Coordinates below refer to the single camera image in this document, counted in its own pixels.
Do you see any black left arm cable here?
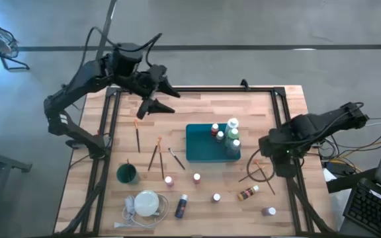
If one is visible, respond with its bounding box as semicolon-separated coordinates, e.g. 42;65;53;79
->
77;26;163;72

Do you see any blue power strip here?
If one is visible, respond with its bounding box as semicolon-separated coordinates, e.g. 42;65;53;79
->
324;159;355;177

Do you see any white round lamp with cord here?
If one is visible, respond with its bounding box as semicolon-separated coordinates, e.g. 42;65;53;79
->
113;193;171;230

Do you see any grey side desk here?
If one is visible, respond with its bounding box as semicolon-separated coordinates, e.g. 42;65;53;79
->
0;143;33;238

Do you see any purple paint bottle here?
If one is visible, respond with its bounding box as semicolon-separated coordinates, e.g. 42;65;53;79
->
261;206;277;218

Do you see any thin dark paint brush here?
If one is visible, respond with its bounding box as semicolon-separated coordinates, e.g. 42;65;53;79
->
238;165;267;183

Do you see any steel table lamp white shade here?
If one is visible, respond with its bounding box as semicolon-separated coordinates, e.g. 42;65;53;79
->
133;189;161;218

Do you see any orange tipped paint brush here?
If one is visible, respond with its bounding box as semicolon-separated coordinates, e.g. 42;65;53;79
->
253;159;276;196

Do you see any teal plastic cup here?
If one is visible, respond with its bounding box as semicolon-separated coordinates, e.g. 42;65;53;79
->
116;162;141;186

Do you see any black aluminium table frame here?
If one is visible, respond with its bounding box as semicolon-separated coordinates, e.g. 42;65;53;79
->
58;85;339;238

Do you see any teal plastic bin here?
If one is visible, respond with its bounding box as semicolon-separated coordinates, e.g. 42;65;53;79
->
185;123;242;163

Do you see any black handled paint brush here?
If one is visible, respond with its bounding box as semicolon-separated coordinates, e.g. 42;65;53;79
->
167;147;187;171

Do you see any black keyboard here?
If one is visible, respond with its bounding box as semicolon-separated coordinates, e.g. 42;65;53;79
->
342;177;381;238

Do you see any large white paint bottle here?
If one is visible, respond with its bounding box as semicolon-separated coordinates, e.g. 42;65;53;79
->
224;117;240;133

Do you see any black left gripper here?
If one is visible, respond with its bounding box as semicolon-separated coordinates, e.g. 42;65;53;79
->
132;65;182;121

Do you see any large green paint bottle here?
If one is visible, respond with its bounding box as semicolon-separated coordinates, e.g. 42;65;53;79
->
225;128;241;146

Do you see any yellow paint bottle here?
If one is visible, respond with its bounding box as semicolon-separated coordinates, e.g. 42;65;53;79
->
237;184;261;202

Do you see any large dark blue paint bottle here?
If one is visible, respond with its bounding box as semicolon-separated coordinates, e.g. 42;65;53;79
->
226;138;243;158

